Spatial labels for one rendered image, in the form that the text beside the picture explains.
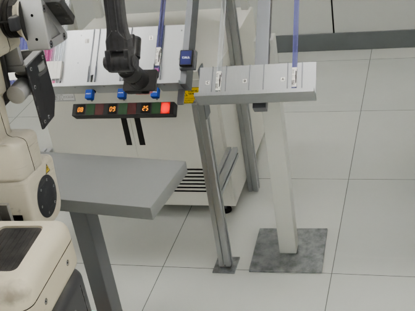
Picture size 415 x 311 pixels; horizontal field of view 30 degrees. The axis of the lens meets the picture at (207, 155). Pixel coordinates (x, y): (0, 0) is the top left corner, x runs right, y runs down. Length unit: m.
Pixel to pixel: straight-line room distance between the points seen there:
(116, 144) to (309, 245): 0.81
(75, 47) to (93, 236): 0.64
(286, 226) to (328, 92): 1.33
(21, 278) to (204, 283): 1.27
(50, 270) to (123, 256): 1.35
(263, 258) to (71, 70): 0.92
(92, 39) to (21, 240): 1.09
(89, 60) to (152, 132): 0.47
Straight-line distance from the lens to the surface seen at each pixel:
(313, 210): 2.97
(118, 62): 2.11
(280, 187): 2.59
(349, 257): 2.73
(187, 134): 2.82
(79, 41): 2.57
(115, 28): 2.10
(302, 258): 2.72
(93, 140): 2.97
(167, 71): 2.41
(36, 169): 1.87
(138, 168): 2.19
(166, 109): 2.37
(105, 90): 2.49
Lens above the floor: 1.65
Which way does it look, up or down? 29 degrees down
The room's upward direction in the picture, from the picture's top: 10 degrees counter-clockwise
